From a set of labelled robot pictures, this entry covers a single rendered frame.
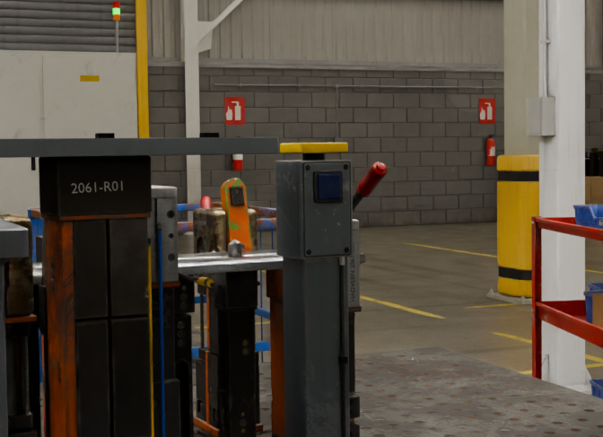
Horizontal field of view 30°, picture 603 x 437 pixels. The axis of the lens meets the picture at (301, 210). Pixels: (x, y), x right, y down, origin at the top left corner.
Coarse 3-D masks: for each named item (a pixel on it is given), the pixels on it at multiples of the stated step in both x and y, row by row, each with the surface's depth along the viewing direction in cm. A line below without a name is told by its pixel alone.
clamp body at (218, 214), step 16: (208, 224) 178; (224, 224) 176; (256, 224) 179; (208, 240) 179; (224, 240) 176; (256, 240) 179; (208, 288) 180; (208, 304) 180; (208, 320) 181; (208, 336) 181; (208, 352) 181; (256, 352) 180; (208, 368) 180; (256, 368) 180; (208, 384) 181; (256, 384) 180; (208, 400) 181; (256, 400) 180; (208, 416) 181; (256, 416) 181; (208, 432) 181
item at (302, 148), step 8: (280, 144) 131; (288, 144) 129; (296, 144) 128; (304, 144) 127; (312, 144) 127; (320, 144) 127; (328, 144) 128; (336, 144) 128; (344, 144) 129; (280, 152) 132; (288, 152) 130; (296, 152) 128; (304, 152) 127; (312, 152) 127; (320, 152) 128; (328, 152) 128; (336, 152) 128; (344, 152) 129; (304, 160) 130; (312, 160) 129
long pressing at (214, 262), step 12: (216, 252) 169; (252, 252) 169; (264, 252) 168; (360, 252) 163; (36, 264) 155; (180, 264) 150; (192, 264) 150; (204, 264) 151; (216, 264) 152; (228, 264) 152; (240, 264) 153; (252, 264) 154; (264, 264) 155; (276, 264) 156; (36, 276) 141
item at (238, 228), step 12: (228, 180) 177; (240, 180) 178; (228, 192) 177; (240, 192) 177; (228, 204) 176; (240, 204) 176; (228, 216) 176; (240, 216) 177; (228, 228) 176; (240, 228) 176; (228, 240) 176; (240, 240) 176
